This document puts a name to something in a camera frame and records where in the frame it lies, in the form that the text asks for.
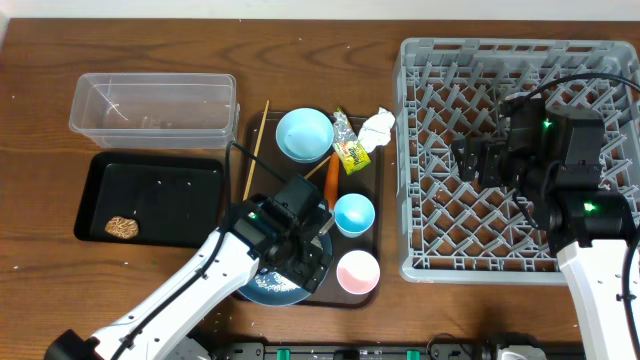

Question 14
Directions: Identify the white napkin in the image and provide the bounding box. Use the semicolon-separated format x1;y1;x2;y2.
358;107;395;153

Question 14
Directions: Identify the brown walnut-like food piece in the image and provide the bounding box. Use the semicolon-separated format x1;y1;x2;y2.
105;216;139;240

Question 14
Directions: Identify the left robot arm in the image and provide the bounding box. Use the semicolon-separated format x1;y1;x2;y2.
44;196;334;360

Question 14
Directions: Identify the pile of white rice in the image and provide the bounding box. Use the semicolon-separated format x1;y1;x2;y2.
254;272;299;293

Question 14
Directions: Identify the yellow snack wrapper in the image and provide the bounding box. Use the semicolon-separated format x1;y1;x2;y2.
333;108;371;175

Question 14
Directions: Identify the small blue cup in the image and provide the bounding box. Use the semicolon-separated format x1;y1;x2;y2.
334;193;376;238

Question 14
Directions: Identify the dark blue plate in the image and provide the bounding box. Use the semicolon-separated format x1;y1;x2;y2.
237;201;334;307

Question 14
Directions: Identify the black tray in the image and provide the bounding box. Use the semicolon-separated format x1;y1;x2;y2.
74;152;223;248

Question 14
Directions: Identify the brown serving tray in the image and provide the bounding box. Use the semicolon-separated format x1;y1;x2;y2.
234;112;384;309

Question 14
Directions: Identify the black mounting rail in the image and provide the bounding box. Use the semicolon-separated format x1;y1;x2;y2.
209;343;473;360

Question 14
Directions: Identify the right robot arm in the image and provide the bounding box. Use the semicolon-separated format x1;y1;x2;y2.
450;96;639;359

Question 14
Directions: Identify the wooden chopstick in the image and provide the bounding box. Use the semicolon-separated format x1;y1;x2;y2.
243;99;270;201
304;155;332;179

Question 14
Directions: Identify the clear plastic bin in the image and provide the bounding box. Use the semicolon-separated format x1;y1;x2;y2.
69;73;240;149

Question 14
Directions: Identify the grey dishwasher rack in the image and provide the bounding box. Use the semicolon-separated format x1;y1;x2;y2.
393;38;639;285

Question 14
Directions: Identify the orange carrot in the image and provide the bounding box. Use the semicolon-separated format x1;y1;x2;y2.
324;153;340;210

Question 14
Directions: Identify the light blue bowl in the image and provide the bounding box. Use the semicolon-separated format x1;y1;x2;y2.
275;108;334;163

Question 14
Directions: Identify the small pink cup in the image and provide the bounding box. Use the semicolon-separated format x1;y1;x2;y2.
336;250;380;295

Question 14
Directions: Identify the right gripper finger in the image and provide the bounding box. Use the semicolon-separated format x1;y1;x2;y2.
478;139;506;186
451;137;483;181

